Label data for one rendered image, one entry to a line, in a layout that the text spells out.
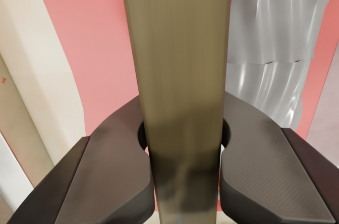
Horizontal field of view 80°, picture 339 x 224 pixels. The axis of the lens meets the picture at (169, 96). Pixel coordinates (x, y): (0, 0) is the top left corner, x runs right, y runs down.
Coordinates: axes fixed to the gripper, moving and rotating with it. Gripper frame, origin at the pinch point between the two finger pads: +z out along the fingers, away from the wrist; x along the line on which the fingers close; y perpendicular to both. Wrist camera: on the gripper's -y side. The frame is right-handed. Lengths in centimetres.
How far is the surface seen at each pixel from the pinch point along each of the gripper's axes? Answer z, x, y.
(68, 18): 5.3, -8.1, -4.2
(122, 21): 5.3, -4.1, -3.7
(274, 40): 5.0, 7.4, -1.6
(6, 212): 100, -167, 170
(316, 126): 5.3, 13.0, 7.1
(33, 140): 4.3, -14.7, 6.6
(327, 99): 5.3, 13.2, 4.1
